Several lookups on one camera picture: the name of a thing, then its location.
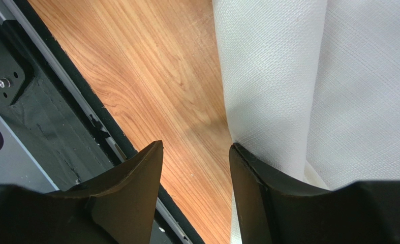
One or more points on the white cloth napkin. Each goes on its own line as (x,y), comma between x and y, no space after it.
(312,88)

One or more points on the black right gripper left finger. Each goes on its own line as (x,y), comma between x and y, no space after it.
(117,206)

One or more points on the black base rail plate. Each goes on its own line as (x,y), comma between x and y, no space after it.
(55,134)

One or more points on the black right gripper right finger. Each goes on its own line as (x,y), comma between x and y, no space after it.
(273,207)

